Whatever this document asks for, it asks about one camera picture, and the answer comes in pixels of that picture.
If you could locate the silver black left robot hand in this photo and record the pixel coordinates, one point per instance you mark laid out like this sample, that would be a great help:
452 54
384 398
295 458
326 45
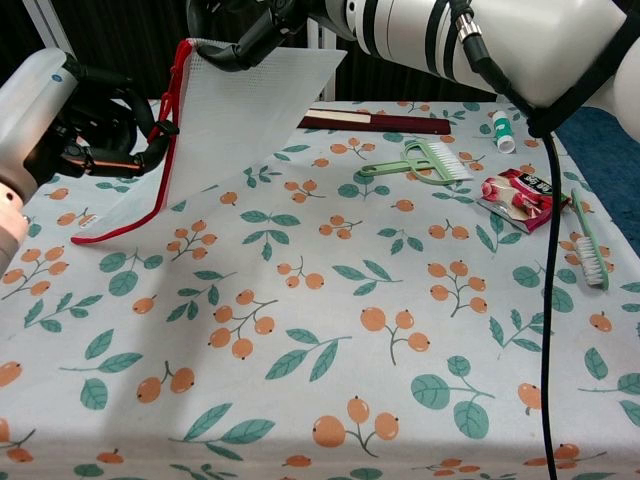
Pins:
30 110

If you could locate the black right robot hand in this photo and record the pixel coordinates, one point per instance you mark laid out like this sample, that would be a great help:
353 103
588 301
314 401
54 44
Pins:
250 40

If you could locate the white mesh zipper pouch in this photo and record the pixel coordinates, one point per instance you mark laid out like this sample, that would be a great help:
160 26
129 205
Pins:
240 110

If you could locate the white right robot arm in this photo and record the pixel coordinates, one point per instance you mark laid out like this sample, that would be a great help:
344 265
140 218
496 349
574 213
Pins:
500 40

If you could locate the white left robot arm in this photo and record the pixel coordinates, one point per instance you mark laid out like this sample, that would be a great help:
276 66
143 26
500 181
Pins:
10 220

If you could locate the black pleated curtain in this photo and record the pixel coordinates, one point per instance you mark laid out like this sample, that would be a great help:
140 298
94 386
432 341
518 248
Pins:
400 85

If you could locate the dark red folded fan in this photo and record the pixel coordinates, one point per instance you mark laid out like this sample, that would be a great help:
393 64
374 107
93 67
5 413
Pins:
400 123

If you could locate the green wide-head bristle brush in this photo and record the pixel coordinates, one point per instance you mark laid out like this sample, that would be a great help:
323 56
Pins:
380 167

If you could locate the white green glue stick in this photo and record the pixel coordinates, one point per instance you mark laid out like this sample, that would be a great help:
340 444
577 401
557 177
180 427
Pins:
501 131

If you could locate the red snack packet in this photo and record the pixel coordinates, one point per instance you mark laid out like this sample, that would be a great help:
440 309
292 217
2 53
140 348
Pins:
520 200

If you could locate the white slanted frame post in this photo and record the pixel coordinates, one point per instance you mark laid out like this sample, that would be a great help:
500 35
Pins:
45 25

